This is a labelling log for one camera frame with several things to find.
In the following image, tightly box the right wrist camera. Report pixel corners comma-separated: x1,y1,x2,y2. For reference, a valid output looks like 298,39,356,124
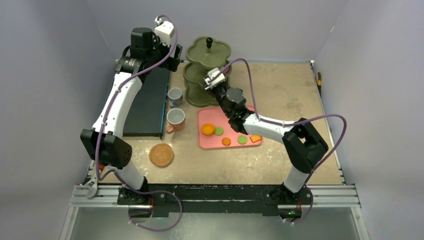
204,68,226,91

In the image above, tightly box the black base frame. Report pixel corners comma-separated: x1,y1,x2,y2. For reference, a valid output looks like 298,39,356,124
117,182,313,220

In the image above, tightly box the purple cable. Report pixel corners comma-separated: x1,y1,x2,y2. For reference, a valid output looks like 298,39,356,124
206,58,348,226
94,14,184,233

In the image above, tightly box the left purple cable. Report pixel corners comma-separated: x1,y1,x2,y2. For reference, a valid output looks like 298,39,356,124
94,14,184,233

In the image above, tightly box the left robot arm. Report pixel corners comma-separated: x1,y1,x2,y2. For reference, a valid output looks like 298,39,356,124
80,21,182,205

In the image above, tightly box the square orange cracker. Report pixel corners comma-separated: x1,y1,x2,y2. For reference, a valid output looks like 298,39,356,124
249,134,263,143

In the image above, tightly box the woven rattan coaster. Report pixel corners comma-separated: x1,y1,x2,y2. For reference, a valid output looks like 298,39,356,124
149,143,175,168

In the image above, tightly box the pink mug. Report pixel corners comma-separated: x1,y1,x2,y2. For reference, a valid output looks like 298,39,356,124
165,108,186,134

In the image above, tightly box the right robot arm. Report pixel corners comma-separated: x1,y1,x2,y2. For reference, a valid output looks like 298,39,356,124
204,78,329,204

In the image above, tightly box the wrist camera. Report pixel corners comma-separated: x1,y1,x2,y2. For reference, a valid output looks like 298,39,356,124
204,68,226,91
153,17,175,48

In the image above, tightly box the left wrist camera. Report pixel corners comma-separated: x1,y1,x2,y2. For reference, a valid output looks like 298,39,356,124
153,17,175,48

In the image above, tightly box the green three-tier stand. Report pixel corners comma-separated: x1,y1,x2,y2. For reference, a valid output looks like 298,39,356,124
182,36,232,108

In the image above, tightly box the yellow black tool right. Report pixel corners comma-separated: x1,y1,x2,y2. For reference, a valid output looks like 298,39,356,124
317,71,322,89

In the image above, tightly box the orange egg tart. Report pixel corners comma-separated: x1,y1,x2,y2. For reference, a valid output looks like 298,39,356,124
200,123,216,136

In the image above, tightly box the dark blue flat box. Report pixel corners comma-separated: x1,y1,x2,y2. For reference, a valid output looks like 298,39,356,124
123,67,170,138

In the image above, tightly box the green macaron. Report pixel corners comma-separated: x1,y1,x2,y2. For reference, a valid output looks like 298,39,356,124
237,135,248,145
214,126,224,136

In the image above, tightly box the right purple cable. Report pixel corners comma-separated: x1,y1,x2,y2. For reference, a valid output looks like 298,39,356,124
206,58,348,226

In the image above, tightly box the grey mug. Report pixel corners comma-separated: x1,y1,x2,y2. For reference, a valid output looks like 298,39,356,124
167,87,183,109

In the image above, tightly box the chocolate chip cookie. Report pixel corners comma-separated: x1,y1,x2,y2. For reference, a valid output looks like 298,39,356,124
221,137,232,147

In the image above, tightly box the pink serving tray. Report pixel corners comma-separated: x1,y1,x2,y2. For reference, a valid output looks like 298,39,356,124
197,106,263,149

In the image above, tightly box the silver wrench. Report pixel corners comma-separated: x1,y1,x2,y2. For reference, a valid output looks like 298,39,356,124
84,173,99,199

